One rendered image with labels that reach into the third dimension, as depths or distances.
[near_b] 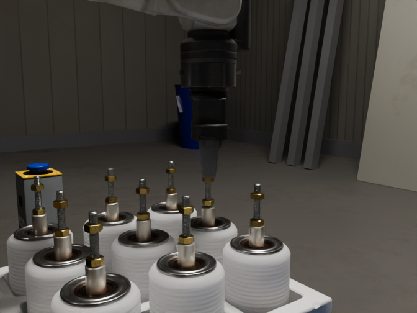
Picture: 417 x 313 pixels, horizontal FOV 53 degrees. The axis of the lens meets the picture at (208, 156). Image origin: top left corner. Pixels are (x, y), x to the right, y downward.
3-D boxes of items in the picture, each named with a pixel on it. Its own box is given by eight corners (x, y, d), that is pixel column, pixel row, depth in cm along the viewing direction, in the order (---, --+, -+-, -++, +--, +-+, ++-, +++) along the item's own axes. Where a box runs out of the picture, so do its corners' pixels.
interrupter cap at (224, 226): (227, 218, 73) (227, 214, 73) (234, 232, 66) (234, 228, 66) (183, 220, 72) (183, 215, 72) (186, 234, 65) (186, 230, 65)
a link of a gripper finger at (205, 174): (198, 176, 66) (198, 137, 65) (218, 176, 67) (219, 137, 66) (198, 178, 65) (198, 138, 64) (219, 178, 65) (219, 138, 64)
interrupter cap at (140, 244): (141, 229, 67) (141, 225, 67) (179, 238, 63) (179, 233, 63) (107, 243, 61) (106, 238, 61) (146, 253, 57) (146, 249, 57)
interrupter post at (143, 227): (143, 236, 64) (142, 215, 63) (155, 240, 63) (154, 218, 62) (132, 241, 62) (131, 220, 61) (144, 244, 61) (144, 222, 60)
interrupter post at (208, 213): (214, 223, 70) (214, 204, 70) (216, 228, 68) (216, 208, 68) (200, 223, 70) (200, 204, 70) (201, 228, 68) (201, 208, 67)
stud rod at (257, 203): (252, 235, 60) (252, 183, 59) (258, 234, 60) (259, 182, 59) (254, 237, 59) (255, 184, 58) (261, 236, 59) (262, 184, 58)
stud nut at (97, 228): (97, 233, 44) (97, 226, 44) (82, 233, 44) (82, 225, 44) (104, 228, 46) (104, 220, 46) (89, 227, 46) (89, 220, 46)
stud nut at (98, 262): (98, 268, 44) (98, 261, 44) (84, 267, 45) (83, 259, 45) (105, 261, 46) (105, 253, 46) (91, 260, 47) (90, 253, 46)
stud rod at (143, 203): (146, 227, 63) (145, 177, 62) (147, 229, 62) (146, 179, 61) (139, 228, 62) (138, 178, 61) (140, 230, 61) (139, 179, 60)
